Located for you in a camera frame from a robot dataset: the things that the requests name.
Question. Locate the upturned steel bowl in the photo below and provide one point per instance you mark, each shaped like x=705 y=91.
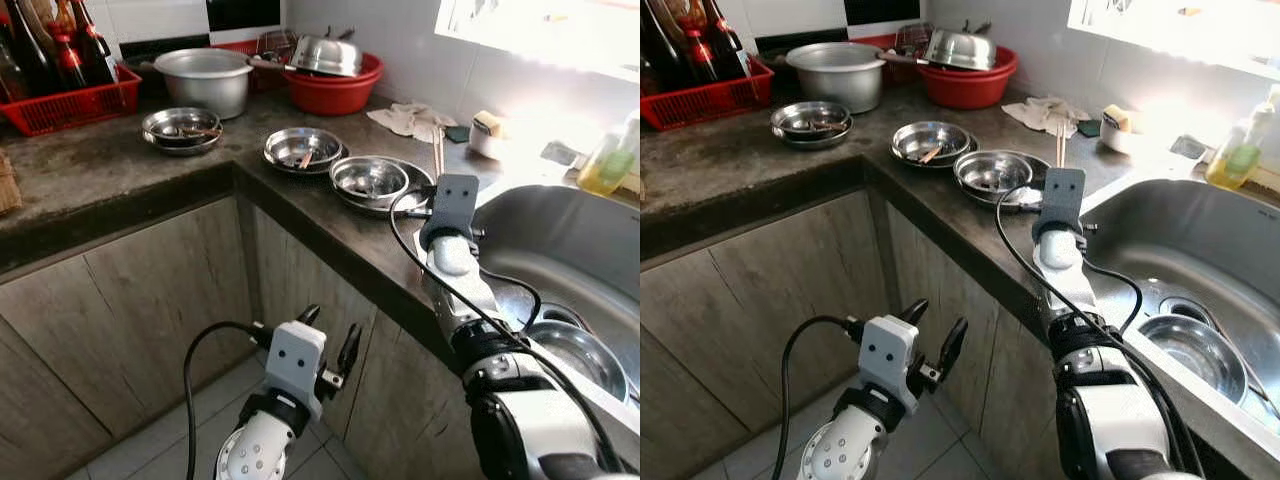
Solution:
x=962 y=48
x=328 y=55

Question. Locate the red plastic basin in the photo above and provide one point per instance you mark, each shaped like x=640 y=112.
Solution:
x=335 y=95
x=968 y=88

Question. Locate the brown wooden board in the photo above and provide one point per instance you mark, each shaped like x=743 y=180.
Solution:
x=8 y=185

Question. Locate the wooden chopstick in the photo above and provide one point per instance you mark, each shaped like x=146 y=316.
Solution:
x=1058 y=145
x=442 y=150
x=1064 y=145
x=435 y=150

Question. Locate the red-capped sauce bottle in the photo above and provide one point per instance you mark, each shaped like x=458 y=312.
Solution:
x=698 y=50
x=68 y=55

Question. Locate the sink drain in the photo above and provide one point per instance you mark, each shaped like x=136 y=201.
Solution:
x=1188 y=310
x=565 y=315

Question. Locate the large dark glass bottle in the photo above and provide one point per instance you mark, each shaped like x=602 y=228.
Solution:
x=28 y=45
x=662 y=40

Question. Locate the shiny steel bowl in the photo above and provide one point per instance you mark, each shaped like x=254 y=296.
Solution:
x=985 y=172
x=365 y=180

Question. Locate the yellow dish soap bottle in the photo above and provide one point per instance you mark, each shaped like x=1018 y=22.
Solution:
x=1238 y=155
x=608 y=165

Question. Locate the bright window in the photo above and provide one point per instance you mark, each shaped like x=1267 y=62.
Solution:
x=560 y=35
x=1190 y=30

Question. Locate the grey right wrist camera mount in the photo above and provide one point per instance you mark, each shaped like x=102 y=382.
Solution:
x=1062 y=200
x=455 y=205

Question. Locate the aluminium cooking pot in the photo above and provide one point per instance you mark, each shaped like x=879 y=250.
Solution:
x=205 y=85
x=838 y=80

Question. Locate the white cup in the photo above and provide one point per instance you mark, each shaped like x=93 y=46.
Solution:
x=486 y=145
x=1118 y=138

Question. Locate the stacked steel bowl with scraps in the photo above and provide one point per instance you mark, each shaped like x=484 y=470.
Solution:
x=160 y=125
x=790 y=118

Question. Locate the red plastic mesh basket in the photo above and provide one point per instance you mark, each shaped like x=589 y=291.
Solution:
x=705 y=103
x=70 y=108

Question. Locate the small green scouring pad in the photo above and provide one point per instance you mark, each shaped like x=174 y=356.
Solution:
x=458 y=134
x=1089 y=127

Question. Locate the wooden cabinet door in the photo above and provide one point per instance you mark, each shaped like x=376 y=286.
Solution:
x=300 y=270
x=40 y=360
x=680 y=360
x=800 y=280
x=170 y=290
x=960 y=290

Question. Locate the steel bowl in water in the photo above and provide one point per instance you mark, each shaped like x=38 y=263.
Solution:
x=585 y=360
x=1195 y=355

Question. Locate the flat grey-green scouring pad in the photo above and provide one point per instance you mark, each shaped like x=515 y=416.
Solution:
x=562 y=153
x=1190 y=147

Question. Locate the yellow sponge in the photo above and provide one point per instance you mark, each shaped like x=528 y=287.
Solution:
x=1118 y=116
x=488 y=122

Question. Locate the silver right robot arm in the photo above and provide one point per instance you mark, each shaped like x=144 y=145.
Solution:
x=455 y=262
x=1062 y=257

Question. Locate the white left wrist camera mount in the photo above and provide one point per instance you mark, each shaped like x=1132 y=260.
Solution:
x=888 y=360
x=295 y=365

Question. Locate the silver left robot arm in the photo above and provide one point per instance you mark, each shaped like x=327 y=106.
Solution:
x=255 y=450
x=845 y=450

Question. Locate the steel bowl with spoon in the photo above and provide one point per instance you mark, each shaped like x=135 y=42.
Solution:
x=285 y=145
x=915 y=138

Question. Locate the stainless steel sink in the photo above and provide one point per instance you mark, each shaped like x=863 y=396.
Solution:
x=1200 y=235
x=570 y=240

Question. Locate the white crumpled dishcloth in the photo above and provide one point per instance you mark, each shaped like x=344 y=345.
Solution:
x=405 y=118
x=1040 y=112

